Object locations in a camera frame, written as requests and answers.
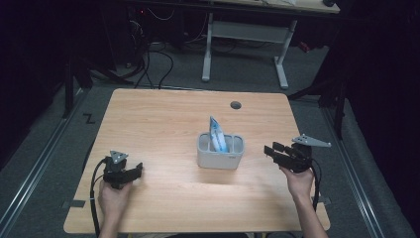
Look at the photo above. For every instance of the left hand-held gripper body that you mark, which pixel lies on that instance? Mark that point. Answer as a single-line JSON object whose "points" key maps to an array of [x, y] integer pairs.
{"points": [[115, 170]]}

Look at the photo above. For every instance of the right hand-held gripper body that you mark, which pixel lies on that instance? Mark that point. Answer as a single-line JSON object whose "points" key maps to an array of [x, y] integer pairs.
{"points": [[297, 158]]}

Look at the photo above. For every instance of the grey storage box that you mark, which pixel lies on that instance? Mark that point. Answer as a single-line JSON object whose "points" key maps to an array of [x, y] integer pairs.
{"points": [[219, 160]]}

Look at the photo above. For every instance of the blue and white toothpaste tube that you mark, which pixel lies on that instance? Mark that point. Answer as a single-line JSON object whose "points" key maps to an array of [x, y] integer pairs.
{"points": [[218, 137]]}

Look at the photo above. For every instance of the person's right hand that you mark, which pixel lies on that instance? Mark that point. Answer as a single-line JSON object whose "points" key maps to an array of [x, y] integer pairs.
{"points": [[300, 185]]}

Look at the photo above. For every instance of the person's left hand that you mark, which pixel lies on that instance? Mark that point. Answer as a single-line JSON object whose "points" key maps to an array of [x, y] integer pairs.
{"points": [[113, 200]]}

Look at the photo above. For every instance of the grey tape strip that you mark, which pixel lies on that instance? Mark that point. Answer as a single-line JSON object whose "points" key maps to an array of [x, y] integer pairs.
{"points": [[74, 204]]}

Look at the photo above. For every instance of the black tape mark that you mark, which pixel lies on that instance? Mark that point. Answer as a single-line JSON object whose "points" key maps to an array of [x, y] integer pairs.
{"points": [[88, 118]]}

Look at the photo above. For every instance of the black table grommet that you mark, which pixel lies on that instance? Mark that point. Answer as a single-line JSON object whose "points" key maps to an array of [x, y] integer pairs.
{"points": [[235, 105]]}

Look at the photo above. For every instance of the black metal stand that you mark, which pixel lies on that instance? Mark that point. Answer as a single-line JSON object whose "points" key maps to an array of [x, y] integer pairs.
{"points": [[85, 76], [330, 92]]}

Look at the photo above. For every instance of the white-legged wooden desk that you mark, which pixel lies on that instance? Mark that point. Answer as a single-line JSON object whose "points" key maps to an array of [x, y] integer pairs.
{"points": [[246, 31]]}

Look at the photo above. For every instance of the metal floor rail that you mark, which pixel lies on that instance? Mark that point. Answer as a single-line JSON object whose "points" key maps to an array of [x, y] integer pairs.
{"points": [[353, 175], [39, 155]]}

